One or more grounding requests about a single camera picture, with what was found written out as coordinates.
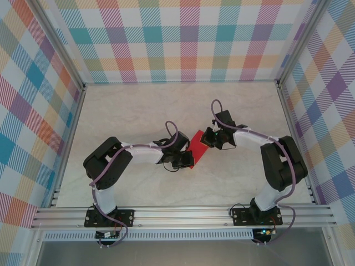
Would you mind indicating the red paper sheet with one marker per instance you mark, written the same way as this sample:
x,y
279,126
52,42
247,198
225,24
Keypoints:
x,y
198,152

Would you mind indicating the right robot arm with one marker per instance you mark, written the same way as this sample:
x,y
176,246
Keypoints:
x,y
285,166

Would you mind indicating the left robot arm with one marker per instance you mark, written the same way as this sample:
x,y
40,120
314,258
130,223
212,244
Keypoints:
x,y
100,169

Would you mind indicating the black controller board green light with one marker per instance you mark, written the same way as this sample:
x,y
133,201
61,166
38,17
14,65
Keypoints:
x,y
264,232

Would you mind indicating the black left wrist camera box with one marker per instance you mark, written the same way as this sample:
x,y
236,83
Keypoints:
x,y
179,141

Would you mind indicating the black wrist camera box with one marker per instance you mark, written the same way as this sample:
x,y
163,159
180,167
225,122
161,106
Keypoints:
x,y
179,141
225,118

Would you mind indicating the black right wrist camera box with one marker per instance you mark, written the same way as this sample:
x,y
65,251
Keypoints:
x,y
225,118

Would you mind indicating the aluminium mounting rail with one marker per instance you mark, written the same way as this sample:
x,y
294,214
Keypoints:
x,y
180,217

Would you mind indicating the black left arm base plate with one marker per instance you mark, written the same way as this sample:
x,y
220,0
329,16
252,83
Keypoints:
x,y
126,217

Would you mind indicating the aluminium side rail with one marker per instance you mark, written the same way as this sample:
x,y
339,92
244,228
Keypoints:
x,y
296,144
68,147

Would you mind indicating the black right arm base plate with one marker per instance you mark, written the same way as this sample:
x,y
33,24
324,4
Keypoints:
x,y
241,217

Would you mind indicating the aluminium frame post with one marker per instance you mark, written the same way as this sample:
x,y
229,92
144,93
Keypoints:
x,y
305,41
58,44

